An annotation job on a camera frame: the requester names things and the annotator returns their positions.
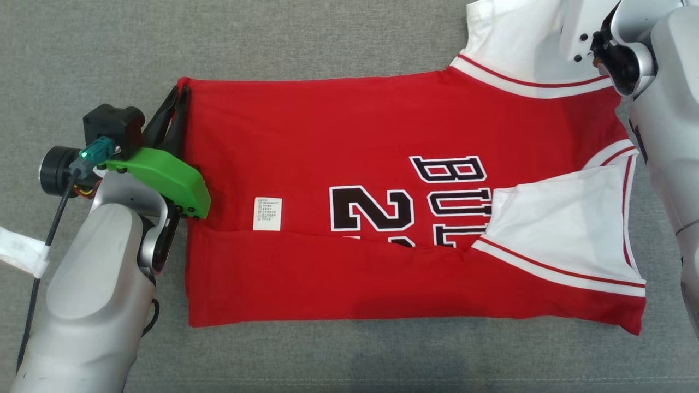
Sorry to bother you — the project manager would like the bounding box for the white tape cable label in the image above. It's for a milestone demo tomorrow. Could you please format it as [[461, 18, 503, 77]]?
[[0, 227, 50, 278]]

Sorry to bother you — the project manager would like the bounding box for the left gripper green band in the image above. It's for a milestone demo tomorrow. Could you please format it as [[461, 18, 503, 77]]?
[[104, 86, 212, 220]]

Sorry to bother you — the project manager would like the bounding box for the left gripper thin black cable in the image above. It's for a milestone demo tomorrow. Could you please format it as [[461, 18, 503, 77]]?
[[142, 297, 161, 336]]

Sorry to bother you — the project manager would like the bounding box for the red white Bulls jersey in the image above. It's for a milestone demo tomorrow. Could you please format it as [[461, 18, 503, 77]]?
[[177, 0, 648, 336]]

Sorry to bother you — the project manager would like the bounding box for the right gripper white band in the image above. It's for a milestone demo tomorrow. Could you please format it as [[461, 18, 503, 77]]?
[[560, 0, 620, 62]]

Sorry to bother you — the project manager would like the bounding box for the left camera cable teal connector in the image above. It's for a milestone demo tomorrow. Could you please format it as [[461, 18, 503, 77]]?
[[15, 138, 116, 374]]

